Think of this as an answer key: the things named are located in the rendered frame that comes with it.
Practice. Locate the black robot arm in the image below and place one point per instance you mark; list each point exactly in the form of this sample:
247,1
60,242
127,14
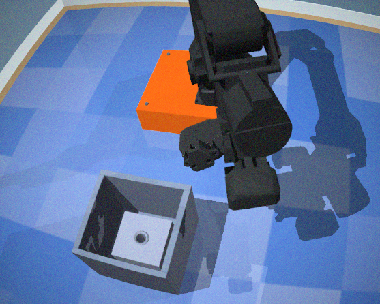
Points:
225,31

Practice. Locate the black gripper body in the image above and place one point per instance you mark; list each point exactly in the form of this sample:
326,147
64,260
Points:
253,183

